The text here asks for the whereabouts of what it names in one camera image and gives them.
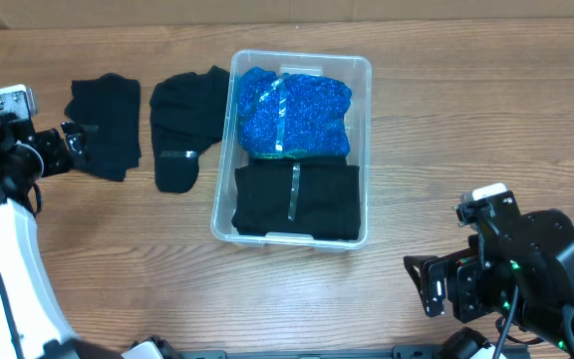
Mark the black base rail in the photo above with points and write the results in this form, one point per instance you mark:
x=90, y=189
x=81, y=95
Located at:
x=157, y=348

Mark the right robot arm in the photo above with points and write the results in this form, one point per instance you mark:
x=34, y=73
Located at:
x=545, y=278

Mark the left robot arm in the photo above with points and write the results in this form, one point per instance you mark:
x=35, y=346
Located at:
x=32, y=324

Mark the black sock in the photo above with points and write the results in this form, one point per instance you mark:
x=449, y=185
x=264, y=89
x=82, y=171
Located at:
x=187, y=117
x=108, y=110

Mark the black cloth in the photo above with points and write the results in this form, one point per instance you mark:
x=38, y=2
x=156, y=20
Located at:
x=315, y=196

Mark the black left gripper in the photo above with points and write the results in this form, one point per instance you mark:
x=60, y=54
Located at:
x=57, y=162

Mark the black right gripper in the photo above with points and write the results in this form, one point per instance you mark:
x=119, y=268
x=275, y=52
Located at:
x=471, y=270

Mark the blue sparkly garment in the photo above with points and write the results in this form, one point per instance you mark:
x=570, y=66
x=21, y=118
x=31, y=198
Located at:
x=292, y=116

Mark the clear plastic storage bin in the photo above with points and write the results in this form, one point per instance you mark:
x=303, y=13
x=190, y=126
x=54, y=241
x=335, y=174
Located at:
x=356, y=73

